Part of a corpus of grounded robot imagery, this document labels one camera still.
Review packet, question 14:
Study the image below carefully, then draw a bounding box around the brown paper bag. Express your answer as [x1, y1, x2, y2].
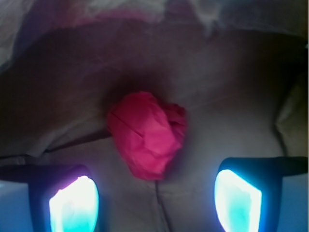
[0, 0, 309, 232]

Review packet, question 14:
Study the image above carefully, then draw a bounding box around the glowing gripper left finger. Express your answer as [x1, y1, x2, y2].
[0, 165, 99, 232]

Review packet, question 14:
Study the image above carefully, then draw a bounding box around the red paper ball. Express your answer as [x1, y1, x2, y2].
[107, 92, 188, 180]

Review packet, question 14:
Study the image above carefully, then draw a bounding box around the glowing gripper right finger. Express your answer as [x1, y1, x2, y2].
[214, 157, 309, 232]

